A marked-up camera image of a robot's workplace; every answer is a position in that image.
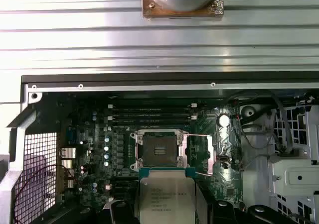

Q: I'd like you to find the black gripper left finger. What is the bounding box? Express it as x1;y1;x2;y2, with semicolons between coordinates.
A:
101;199;141;224

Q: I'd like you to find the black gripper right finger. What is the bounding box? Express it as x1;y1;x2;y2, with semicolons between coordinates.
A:
196;181;299;224

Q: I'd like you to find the CPU with silver top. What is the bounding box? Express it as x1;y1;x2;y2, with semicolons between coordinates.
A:
138;168;197;224

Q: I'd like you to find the metal socket cover frame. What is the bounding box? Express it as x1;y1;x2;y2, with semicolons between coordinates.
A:
185;133;215;177

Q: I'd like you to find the CPU socket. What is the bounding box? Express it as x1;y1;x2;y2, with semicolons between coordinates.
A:
131;130;189;172

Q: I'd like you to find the black RAM slot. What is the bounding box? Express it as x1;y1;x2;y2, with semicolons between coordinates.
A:
111;110;193;115
108;115;198;121
108;104;198;110

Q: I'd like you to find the green motherboard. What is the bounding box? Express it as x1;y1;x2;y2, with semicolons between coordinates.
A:
59;97;244;210

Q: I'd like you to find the silver metal drive cage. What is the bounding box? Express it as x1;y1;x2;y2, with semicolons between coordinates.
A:
240;92;319;224

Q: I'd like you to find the round silver coin battery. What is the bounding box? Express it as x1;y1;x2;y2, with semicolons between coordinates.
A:
218;113;231;128

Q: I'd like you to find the open black PC case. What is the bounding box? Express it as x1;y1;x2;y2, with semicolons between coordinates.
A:
0;74;319;224

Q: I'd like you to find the square brown mounting plate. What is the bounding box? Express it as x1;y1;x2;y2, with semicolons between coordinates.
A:
142;0;224;19

